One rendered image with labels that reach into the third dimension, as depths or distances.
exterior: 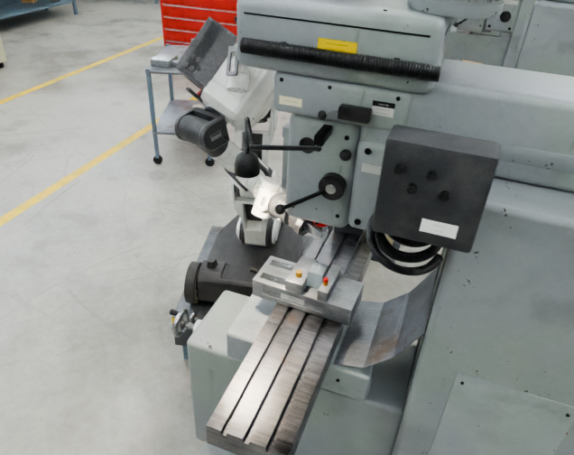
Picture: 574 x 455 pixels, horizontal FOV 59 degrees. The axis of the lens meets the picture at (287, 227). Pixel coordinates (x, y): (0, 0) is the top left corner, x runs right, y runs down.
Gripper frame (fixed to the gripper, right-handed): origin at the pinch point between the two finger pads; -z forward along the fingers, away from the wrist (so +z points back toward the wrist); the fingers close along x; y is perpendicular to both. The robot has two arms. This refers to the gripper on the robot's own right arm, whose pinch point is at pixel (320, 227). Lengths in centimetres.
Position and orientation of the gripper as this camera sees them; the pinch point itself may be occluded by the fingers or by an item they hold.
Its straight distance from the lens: 154.3
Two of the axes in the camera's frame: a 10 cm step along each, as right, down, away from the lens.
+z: -7.4, -4.2, 5.3
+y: -0.5, 8.2, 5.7
